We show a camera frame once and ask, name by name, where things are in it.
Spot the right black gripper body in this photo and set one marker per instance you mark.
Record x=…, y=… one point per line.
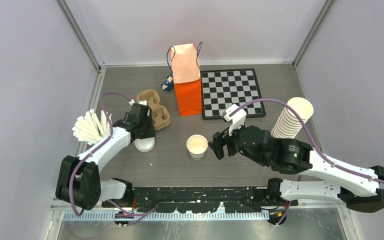
x=233, y=144

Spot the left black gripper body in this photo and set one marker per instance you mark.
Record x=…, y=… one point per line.
x=147, y=131

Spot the white paper coffee cup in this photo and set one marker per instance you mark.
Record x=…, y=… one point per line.
x=197, y=145

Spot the stack of white paper cups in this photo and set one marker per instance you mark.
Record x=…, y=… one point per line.
x=288, y=125

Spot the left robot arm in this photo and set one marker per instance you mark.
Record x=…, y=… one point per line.
x=79, y=182

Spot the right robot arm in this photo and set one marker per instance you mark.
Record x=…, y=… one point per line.
x=360, y=193

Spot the brown pulp cup carrier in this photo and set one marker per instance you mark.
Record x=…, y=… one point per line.
x=160, y=115

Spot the blue white toy figure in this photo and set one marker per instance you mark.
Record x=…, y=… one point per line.
x=168, y=84

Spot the black white checkerboard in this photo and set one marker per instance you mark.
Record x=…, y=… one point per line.
x=223, y=88

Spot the orange paper bag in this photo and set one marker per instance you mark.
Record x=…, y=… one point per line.
x=183, y=61

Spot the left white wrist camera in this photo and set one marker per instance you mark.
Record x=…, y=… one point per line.
x=140, y=104

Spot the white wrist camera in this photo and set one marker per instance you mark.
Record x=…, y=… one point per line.
x=235, y=116
x=140, y=104

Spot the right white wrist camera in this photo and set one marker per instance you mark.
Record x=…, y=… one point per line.
x=235, y=116

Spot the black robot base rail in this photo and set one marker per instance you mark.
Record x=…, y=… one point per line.
x=233, y=199

